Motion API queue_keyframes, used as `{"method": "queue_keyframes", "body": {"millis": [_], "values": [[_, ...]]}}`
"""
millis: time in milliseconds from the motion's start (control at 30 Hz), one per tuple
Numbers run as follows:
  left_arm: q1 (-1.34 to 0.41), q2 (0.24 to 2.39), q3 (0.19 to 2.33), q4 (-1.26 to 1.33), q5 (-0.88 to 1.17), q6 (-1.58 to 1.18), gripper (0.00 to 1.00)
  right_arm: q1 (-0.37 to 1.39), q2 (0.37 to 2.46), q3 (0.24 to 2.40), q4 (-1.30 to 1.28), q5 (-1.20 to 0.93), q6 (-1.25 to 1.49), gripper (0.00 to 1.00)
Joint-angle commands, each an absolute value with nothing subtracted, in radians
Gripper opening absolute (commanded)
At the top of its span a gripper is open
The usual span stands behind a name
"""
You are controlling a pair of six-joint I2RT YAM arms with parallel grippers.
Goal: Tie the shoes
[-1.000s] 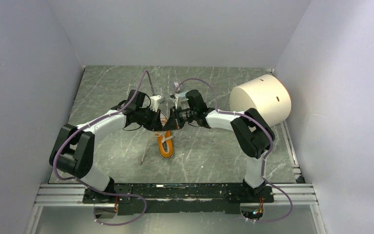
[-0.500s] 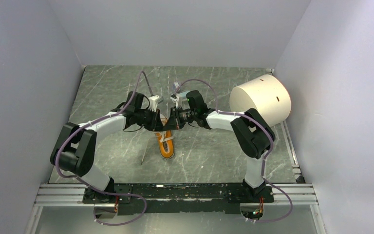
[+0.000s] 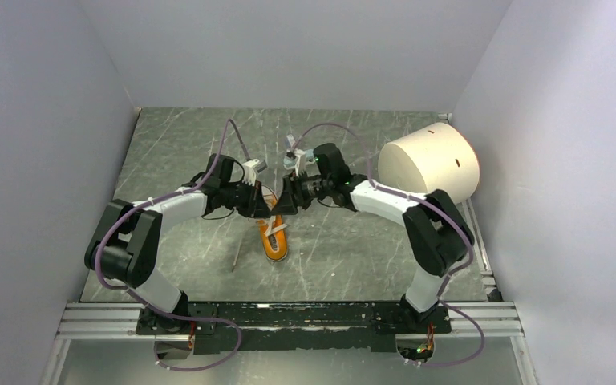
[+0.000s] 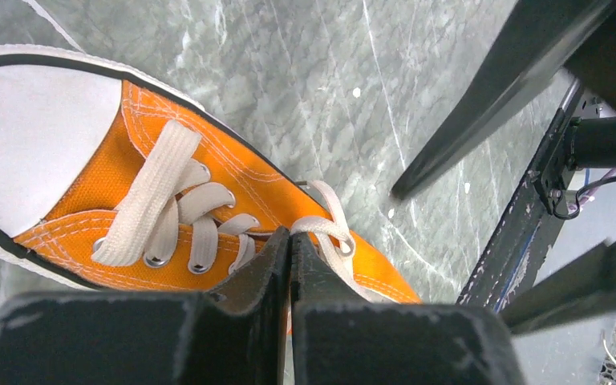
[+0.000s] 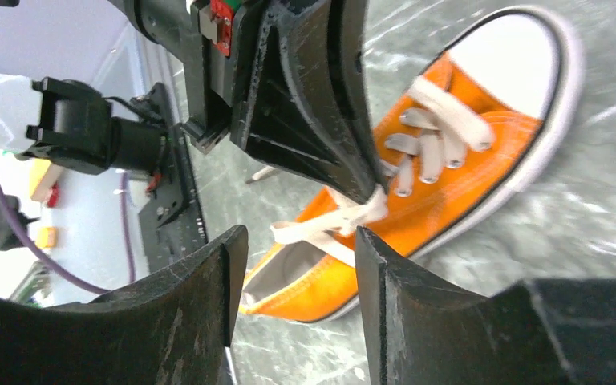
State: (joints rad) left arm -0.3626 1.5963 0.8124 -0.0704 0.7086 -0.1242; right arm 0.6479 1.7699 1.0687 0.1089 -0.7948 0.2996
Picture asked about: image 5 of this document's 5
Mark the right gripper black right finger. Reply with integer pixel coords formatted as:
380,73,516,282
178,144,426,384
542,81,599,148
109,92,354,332
355,228,616,384

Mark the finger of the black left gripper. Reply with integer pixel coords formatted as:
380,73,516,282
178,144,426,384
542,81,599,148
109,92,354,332
230,1,384,203

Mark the white shoelace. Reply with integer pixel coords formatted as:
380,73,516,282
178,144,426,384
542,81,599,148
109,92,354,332
270,76,496,267

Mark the orange canvas sneaker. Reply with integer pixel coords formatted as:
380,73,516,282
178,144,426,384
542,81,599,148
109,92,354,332
239,6,584,323

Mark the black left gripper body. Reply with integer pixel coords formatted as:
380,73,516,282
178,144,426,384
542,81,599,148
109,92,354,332
181,1,265,154

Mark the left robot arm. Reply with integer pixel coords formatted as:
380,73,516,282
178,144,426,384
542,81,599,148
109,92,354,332
0,1,387,204

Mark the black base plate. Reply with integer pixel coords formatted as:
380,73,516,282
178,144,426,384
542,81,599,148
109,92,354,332
139,83,209,273

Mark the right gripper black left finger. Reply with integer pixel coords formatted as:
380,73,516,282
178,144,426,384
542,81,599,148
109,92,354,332
0,225,248,384

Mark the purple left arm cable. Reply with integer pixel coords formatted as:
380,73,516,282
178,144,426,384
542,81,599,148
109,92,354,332
0,139,138,297

